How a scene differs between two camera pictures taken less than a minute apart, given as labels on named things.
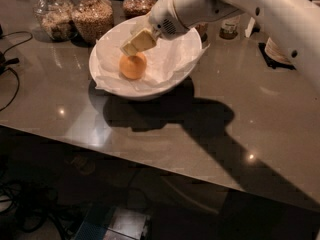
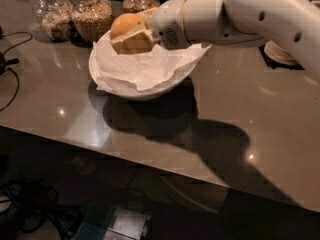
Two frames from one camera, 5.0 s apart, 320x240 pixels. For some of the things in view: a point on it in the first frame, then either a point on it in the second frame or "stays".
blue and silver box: (112, 223) stays
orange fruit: (133, 66) → (124, 23)
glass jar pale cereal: (54, 13) stays
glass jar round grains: (92, 15) stays
